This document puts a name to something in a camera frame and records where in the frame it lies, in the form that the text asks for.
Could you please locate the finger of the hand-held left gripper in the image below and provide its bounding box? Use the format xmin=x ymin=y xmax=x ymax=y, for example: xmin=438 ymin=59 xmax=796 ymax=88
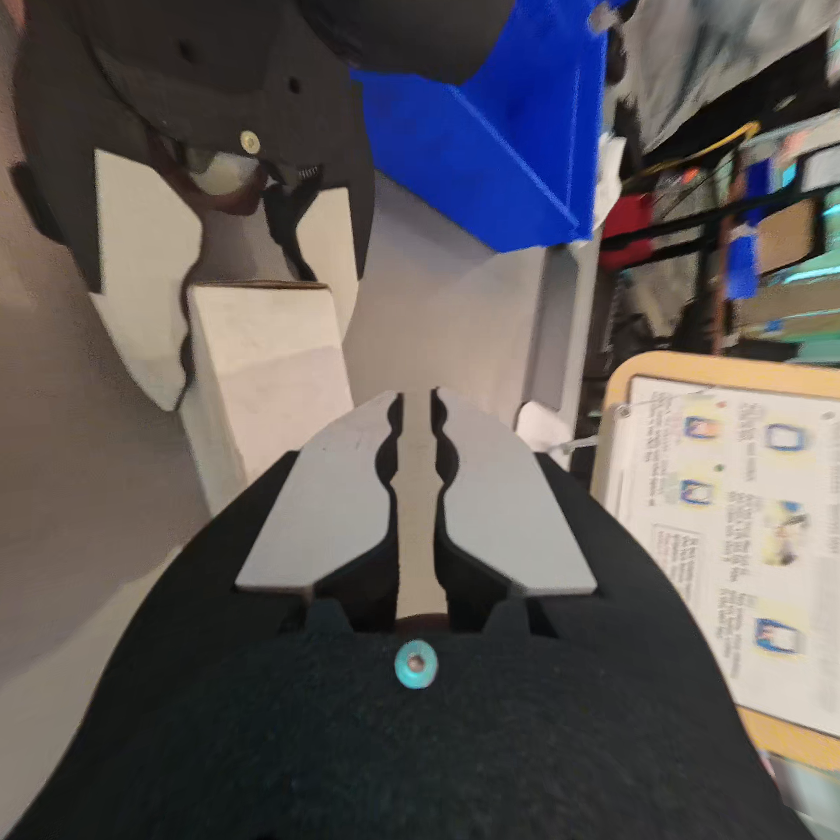
xmin=91 ymin=148 xmax=206 ymax=413
xmin=262 ymin=184 xmax=361 ymax=345

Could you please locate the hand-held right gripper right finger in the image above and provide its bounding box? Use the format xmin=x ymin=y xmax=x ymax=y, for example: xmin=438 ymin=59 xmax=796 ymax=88
xmin=430 ymin=387 xmax=600 ymax=599

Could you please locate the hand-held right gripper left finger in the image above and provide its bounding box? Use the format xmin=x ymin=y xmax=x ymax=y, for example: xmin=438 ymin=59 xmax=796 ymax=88
xmin=234 ymin=389 xmax=404 ymax=597

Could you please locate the white cardboard mailer box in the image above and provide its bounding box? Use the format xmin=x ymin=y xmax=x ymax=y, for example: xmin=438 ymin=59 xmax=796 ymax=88
xmin=180 ymin=281 xmax=358 ymax=519

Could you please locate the blue plastic storage bin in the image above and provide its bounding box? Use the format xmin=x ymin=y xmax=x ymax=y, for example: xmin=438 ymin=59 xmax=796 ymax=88
xmin=350 ymin=0 xmax=610 ymax=255

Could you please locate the person's left hand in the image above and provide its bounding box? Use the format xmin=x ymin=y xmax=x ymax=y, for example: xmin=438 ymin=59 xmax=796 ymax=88
xmin=156 ymin=163 xmax=268 ymax=216

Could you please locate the printed instruction sheet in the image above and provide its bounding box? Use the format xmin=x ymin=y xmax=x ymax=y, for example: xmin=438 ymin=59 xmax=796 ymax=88
xmin=607 ymin=375 xmax=840 ymax=739

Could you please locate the wooden document stand white base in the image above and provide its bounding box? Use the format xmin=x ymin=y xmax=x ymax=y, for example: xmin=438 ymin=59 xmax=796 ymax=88
xmin=514 ymin=350 xmax=840 ymax=772

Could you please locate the red bag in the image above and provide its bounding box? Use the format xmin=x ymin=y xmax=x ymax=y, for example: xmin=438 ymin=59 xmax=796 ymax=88
xmin=599 ymin=192 xmax=656 ymax=271

